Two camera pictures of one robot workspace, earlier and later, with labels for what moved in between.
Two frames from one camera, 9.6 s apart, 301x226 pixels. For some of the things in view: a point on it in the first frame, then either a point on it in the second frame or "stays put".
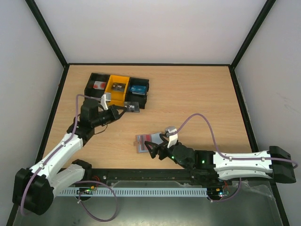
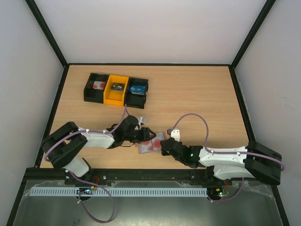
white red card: [99, 85] stays put
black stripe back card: [131, 106] to [118, 86]
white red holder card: [141, 140] stays put
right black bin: [130, 97] stays put
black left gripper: [116, 117] to [145, 135]
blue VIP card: [138, 89] stays put
